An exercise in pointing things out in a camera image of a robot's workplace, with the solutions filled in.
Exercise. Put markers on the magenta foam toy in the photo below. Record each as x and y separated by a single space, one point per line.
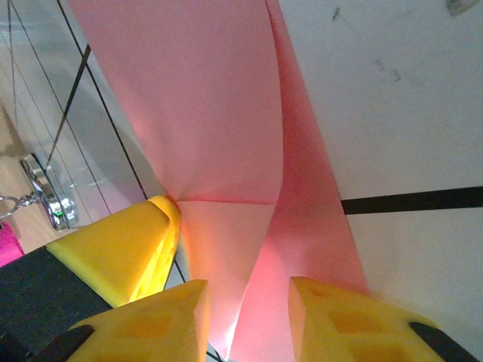
7 249

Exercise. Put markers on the pink paper sheet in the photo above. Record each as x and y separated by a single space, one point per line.
207 113

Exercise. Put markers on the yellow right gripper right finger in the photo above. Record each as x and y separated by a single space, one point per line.
358 332

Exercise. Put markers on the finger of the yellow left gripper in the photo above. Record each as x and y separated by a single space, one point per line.
113 245

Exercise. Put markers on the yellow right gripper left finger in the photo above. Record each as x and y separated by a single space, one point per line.
151 324

